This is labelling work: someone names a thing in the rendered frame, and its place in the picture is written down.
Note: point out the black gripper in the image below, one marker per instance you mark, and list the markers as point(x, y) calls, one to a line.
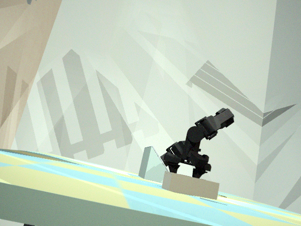
point(174, 160)

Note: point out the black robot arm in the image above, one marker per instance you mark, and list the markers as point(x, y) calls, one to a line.
point(205, 128)

